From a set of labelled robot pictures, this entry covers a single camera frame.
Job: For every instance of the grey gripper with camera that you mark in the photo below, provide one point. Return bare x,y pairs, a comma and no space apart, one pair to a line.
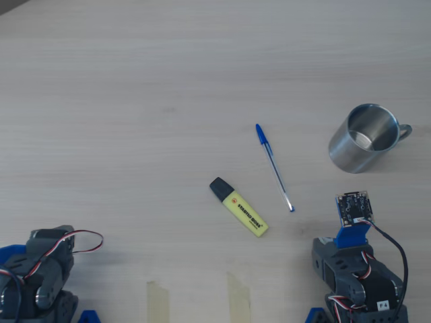
324,253

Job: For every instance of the blue base of plain arm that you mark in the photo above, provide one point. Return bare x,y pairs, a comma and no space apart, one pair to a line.
89,318

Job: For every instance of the grey gripper without camera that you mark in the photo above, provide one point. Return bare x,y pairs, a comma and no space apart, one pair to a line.
50,239

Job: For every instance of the grey robot arm without camera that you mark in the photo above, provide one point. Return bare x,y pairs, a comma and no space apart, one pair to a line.
47,286

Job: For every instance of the wrist camera board blue mount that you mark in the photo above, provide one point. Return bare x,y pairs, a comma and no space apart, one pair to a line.
355,207

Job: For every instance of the yellow Stabilo highlighter black cap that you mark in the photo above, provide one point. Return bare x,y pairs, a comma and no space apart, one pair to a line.
242,210

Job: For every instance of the grey robot arm with camera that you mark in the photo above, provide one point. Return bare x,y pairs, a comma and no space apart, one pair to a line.
377,289

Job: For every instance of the pale yellow masking tape strip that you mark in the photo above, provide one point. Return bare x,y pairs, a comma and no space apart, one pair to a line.
238,299
157,303

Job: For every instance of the blue base of camera arm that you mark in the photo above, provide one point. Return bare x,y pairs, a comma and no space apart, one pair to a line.
316,318

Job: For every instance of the silver steel mug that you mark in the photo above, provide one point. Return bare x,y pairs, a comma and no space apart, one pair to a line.
343,151

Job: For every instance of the blue capped ballpoint pen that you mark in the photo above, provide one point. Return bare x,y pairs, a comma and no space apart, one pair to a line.
261,134

